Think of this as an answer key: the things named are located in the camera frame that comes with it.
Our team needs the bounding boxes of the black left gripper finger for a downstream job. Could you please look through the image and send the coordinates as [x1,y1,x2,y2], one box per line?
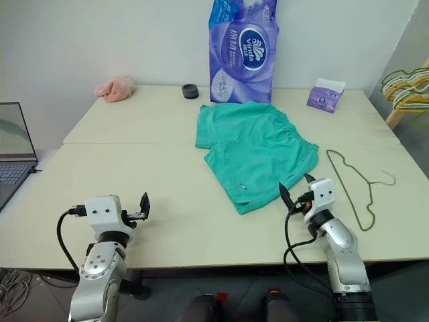
[139,191,151,220]

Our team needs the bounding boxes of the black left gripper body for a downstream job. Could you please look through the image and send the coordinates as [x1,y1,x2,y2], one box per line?
[120,208,149,230]

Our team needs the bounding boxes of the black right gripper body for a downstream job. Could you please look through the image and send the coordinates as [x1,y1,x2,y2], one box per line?
[296,191,315,216]

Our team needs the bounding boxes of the green shorts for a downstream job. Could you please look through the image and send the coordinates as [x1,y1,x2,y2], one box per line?
[195,101,320,216]

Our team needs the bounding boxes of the olive green wire hanger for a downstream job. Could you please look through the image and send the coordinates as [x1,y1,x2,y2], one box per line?
[326,149,397,232]

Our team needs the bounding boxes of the small purple tissue pack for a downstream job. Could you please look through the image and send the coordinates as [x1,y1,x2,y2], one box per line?
[306,78,347,115]

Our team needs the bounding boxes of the wooden clothes rack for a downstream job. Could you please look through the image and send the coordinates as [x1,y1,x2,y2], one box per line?
[385,56,429,130]

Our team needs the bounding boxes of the pink fluffy cloth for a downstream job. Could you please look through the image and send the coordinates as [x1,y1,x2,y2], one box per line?
[95,76,136,103]

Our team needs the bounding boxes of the black tape roll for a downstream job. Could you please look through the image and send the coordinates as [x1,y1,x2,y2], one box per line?
[181,83,200,100]

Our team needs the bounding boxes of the grey laptop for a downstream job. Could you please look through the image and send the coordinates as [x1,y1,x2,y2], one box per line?
[0,101,43,212]

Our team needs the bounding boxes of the purple Vinda tissue bag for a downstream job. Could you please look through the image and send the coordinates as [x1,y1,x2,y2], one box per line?
[206,0,281,105]

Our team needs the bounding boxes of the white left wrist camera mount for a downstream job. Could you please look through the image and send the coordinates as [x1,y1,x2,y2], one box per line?
[83,195,137,242]

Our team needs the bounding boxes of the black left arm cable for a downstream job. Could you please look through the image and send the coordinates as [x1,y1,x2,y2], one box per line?
[56,203,88,271]

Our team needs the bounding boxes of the light green wire hanger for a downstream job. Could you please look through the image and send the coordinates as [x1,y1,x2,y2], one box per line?
[411,109,429,127]

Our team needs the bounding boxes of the grey floor cable bundle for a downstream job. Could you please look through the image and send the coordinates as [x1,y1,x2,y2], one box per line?
[0,268,33,308]

